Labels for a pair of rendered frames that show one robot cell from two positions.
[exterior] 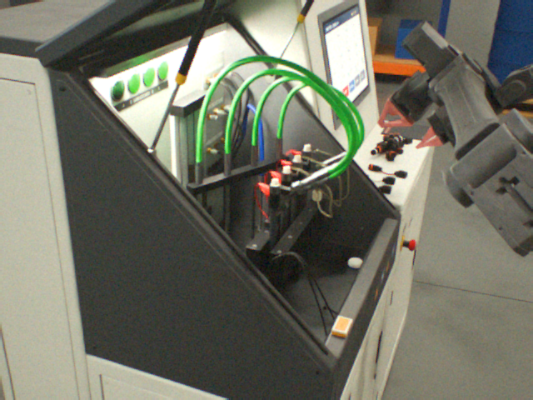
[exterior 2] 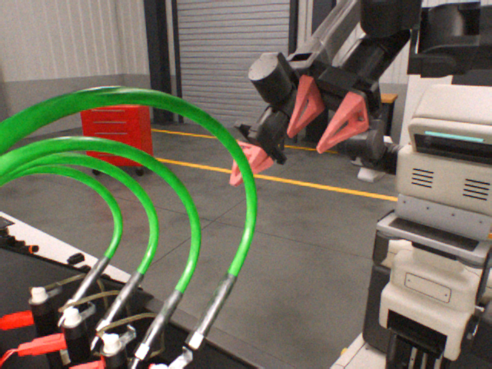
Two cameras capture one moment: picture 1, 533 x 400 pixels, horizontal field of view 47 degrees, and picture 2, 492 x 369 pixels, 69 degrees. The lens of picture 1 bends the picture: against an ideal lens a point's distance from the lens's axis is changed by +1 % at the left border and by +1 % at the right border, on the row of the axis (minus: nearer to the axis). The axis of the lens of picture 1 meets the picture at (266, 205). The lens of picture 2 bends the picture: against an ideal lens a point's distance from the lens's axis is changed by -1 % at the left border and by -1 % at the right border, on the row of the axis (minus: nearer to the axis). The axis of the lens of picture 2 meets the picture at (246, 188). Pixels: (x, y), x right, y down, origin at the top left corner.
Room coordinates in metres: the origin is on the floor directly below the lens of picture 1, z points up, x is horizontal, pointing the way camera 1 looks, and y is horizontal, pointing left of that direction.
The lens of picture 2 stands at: (1.15, 0.24, 1.46)
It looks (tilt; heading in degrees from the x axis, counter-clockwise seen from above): 21 degrees down; 283
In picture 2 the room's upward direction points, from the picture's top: straight up
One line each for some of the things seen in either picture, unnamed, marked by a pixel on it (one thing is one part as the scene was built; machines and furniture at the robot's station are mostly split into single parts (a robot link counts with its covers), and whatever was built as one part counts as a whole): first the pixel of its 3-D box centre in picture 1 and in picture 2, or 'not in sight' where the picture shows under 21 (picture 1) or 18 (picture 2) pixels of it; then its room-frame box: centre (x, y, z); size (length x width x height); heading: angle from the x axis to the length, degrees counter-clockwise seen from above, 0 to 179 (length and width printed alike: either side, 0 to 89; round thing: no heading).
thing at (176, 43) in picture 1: (171, 46); not in sight; (1.40, 0.23, 1.43); 0.54 x 0.03 x 0.02; 159
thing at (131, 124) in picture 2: not in sight; (119, 139); (3.74, -3.79, 0.43); 0.70 x 0.46 x 0.86; 10
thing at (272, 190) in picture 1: (277, 224); not in sight; (1.30, -0.03, 1.03); 0.05 x 0.03 x 0.21; 69
